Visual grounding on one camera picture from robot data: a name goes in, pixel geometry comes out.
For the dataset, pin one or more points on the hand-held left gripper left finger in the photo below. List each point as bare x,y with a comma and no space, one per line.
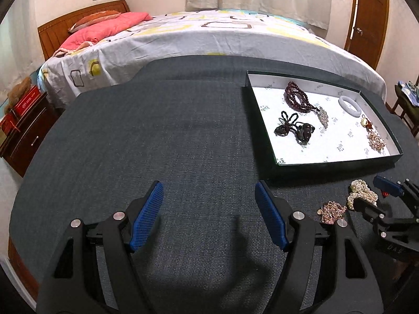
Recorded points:
147,216

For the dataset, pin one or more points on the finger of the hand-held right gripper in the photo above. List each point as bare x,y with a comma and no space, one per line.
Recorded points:
386,183
368,207

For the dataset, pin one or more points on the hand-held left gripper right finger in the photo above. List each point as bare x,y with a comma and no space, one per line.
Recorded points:
270,214

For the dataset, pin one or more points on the gold and red charm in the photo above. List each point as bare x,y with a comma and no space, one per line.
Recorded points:
366,122

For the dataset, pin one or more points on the dark shallow box white lining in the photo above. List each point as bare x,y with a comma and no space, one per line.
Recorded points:
340,137

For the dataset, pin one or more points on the white jade bangle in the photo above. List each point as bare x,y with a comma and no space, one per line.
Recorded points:
342,103

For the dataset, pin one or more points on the silver crystal brooch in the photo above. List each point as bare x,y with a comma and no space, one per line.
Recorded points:
323,116

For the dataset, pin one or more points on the wooden chair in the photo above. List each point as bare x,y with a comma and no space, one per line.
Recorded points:
404,111

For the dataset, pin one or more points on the dark grey tablecloth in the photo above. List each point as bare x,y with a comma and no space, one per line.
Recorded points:
163,137

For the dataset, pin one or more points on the pile of clothes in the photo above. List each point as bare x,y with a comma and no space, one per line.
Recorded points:
409,91

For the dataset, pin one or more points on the dark wooden nightstand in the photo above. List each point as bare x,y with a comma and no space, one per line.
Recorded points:
26,137

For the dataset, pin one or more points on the red gift box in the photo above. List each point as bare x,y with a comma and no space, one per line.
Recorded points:
28,101

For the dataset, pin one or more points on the wooden door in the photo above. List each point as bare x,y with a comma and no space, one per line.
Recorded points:
370,16

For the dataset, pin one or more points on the brown teddy bear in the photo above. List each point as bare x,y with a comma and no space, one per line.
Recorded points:
19,93

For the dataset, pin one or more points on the bed with patterned sheet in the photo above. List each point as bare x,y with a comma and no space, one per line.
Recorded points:
196,39

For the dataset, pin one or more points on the pink pillow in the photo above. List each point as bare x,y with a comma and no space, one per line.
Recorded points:
111,27

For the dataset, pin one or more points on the orange patterned pillow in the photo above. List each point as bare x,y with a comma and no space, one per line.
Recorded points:
95,18

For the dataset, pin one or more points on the wooden headboard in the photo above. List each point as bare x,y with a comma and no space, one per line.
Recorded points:
62,23

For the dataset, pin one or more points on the pale side wall curtain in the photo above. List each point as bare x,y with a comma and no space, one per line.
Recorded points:
14,49

